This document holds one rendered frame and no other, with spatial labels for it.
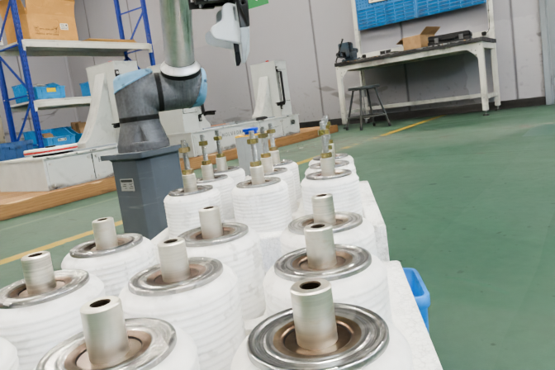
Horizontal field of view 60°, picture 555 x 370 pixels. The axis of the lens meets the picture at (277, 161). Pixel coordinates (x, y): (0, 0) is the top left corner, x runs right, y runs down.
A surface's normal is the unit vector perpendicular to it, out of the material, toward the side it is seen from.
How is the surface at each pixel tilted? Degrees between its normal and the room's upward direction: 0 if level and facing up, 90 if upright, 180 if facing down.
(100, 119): 90
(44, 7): 102
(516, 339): 0
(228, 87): 90
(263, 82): 68
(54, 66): 90
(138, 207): 90
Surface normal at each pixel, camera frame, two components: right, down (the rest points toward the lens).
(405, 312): -0.14, -0.98
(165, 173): 0.82, -0.04
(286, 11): -0.56, 0.17
